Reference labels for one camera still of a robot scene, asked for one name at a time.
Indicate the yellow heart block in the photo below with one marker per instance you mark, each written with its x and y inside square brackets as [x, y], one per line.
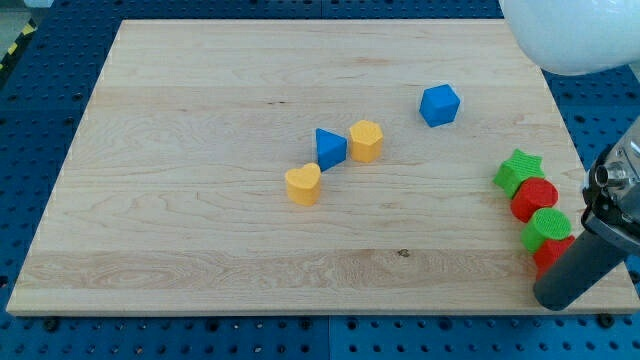
[303, 185]

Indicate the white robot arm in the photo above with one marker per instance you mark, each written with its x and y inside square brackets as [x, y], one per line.
[578, 37]

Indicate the red hexagon block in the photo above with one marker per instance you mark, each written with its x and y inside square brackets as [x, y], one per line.
[532, 195]

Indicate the yellow hexagon block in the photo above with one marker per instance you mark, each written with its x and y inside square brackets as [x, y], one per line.
[366, 141]

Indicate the wooden board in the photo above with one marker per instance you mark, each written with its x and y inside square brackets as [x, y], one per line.
[172, 198]

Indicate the green star block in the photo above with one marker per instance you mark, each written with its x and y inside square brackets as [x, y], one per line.
[515, 170]

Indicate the green cylinder block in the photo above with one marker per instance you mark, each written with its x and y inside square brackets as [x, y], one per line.
[545, 224]

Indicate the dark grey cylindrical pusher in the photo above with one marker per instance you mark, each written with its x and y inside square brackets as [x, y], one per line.
[584, 263]

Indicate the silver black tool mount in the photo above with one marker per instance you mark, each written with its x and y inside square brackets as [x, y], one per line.
[611, 193]

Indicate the blue cube block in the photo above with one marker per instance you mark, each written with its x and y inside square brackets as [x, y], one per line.
[439, 105]

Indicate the blue triangle block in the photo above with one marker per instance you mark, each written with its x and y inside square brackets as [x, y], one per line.
[331, 149]

